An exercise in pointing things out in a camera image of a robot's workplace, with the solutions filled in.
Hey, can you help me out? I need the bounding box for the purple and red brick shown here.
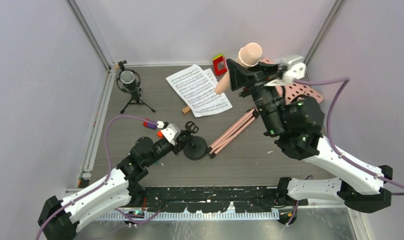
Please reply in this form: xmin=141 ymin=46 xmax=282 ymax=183
xmin=143 ymin=121 xmax=158 ymax=130

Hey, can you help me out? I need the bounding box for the orange wooden block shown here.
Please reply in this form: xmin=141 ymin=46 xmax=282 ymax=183
xmin=181 ymin=106 xmax=192 ymax=115

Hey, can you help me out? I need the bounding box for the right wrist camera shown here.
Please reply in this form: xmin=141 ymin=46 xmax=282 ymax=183
xmin=264 ymin=54 xmax=307 ymax=87

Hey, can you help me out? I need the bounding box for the sheet music page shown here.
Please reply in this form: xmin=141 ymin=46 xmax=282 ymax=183
xmin=165 ymin=64 xmax=216 ymax=118
xmin=201 ymin=68 xmax=233 ymax=116

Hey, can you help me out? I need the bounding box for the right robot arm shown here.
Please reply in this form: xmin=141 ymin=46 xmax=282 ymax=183
xmin=226 ymin=59 xmax=393 ymax=213

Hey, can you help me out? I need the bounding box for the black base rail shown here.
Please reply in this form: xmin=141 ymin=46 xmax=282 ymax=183
xmin=124 ymin=186 xmax=296 ymax=214

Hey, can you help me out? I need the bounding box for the black round-base microphone stand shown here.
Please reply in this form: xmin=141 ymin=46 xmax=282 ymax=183
xmin=183 ymin=121 xmax=208 ymax=161

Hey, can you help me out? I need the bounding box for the red toy house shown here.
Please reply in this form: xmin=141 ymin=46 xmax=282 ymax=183
xmin=212 ymin=53 xmax=228 ymax=76

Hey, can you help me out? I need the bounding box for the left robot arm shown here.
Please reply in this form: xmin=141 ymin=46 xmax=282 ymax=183
xmin=36 ymin=130 xmax=194 ymax=240

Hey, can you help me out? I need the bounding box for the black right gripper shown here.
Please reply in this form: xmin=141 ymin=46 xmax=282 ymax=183
xmin=223 ymin=54 xmax=283 ymax=135

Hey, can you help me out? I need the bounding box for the pink foam microphone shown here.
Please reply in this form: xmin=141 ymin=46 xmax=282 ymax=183
xmin=214 ymin=42 xmax=264 ymax=95

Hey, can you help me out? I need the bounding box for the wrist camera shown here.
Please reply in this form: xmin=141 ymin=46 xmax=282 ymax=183
xmin=156 ymin=121 xmax=181 ymax=145
xmin=264 ymin=54 xmax=307 ymax=87

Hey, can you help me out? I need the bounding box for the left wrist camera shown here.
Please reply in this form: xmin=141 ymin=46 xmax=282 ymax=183
xmin=156 ymin=121 xmax=181 ymax=145

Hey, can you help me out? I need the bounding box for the pink music stand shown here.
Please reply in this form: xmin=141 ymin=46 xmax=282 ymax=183
xmin=206 ymin=58 xmax=325 ymax=159

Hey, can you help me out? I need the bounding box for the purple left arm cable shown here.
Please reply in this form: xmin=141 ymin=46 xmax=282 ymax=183
xmin=34 ymin=114 xmax=166 ymax=240

